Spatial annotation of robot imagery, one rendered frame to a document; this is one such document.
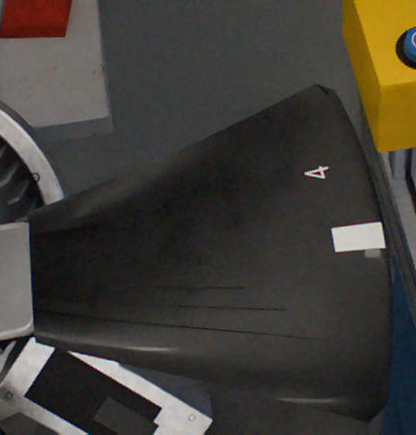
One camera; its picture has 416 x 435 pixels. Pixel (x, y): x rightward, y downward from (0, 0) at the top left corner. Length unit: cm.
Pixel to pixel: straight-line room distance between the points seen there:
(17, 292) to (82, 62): 62
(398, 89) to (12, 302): 41
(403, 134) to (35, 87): 47
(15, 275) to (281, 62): 94
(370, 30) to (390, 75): 6
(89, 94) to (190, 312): 61
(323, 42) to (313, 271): 93
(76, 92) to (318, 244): 62
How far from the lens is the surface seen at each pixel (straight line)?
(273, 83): 169
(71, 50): 137
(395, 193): 119
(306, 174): 77
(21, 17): 139
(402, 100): 102
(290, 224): 76
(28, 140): 93
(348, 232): 76
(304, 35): 163
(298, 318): 74
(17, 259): 78
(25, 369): 88
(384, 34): 104
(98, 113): 129
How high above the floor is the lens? 180
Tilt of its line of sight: 53 degrees down
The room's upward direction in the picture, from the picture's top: 8 degrees counter-clockwise
